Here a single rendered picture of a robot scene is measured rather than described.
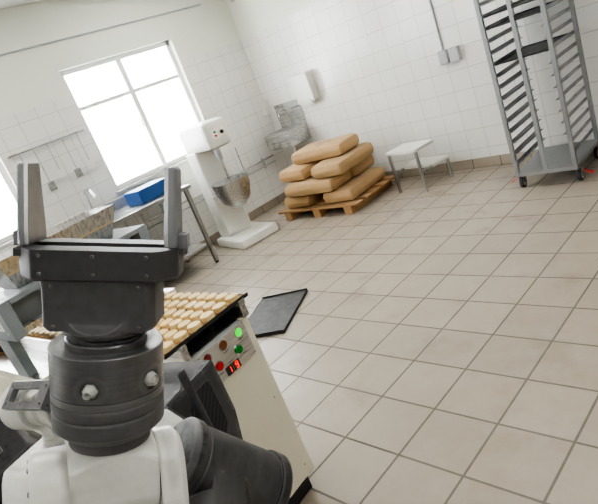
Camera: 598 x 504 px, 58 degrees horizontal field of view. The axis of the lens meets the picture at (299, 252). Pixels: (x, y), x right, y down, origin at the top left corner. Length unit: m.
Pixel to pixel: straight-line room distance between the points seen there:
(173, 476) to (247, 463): 0.21
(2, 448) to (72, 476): 0.53
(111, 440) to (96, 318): 0.09
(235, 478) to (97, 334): 0.31
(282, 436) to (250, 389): 0.26
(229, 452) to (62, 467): 0.25
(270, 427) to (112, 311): 1.78
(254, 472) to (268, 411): 1.46
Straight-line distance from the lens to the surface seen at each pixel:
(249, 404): 2.09
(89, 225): 2.52
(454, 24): 5.64
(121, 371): 0.43
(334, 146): 5.81
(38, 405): 0.75
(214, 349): 1.91
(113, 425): 0.45
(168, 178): 0.42
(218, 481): 0.67
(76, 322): 0.44
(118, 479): 0.49
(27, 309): 2.46
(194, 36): 7.08
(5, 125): 5.90
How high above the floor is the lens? 1.59
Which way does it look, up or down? 18 degrees down
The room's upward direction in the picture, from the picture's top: 21 degrees counter-clockwise
